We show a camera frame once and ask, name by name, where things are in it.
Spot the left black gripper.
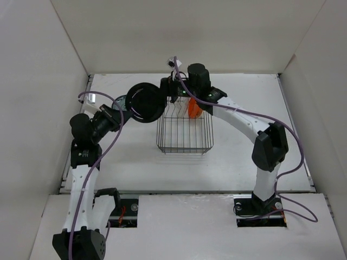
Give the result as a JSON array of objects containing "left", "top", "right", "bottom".
[{"left": 91, "top": 104, "right": 133, "bottom": 144}]

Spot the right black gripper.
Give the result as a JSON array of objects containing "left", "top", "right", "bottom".
[{"left": 148, "top": 71, "right": 199, "bottom": 108}]

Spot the clear glass plate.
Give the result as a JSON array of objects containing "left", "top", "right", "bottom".
[{"left": 177, "top": 97, "right": 189, "bottom": 118}]

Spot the black plate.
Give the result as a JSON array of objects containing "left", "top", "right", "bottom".
[{"left": 125, "top": 82, "right": 166, "bottom": 124}]

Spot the orange plate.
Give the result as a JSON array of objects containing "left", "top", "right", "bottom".
[{"left": 188, "top": 98, "right": 203, "bottom": 119}]

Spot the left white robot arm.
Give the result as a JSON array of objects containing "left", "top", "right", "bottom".
[{"left": 52, "top": 105, "right": 132, "bottom": 259}]

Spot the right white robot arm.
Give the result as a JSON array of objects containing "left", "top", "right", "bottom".
[{"left": 160, "top": 60, "right": 288, "bottom": 213}]

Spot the blue floral plate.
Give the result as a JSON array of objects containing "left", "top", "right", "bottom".
[{"left": 112, "top": 95, "right": 127, "bottom": 111}]

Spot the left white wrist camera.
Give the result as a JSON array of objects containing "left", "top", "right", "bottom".
[{"left": 82, "top": 94, "right": 100, "bottom": 114}]

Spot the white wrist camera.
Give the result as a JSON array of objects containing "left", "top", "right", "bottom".
[
  {"left": 167, "top": 57, "right": 182, "bottom": 79},
  {"left": 82, "top": 94, "right": 100, "bottom": 114}
]

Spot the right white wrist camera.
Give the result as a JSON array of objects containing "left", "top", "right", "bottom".
[{"left": 167, "top": 57, "right": 182, "bottom": 79}]

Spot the dark wire dish rack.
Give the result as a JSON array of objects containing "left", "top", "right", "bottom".
[{"left": 156, "top": 97, "right": 214, "bottom": 154}]

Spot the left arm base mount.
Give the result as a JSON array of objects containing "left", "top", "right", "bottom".
[{"left": 108, "top": 194, "right": 139, "bottom": 228}]

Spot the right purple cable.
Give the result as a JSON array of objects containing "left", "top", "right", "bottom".
[{"left": 173, "top": 56, "right": 318, "bottom": 223}]

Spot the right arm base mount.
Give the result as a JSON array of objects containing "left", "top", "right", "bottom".
[{"left": 233, "top": 194, "right": 287, "bottom": 228}]

